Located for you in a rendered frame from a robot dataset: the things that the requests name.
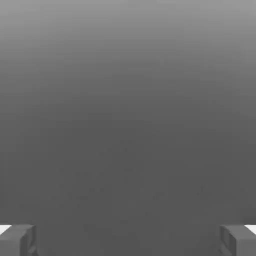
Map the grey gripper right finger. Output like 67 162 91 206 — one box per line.
218 224 256 256

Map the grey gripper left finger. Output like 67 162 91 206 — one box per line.
0 224 38 256

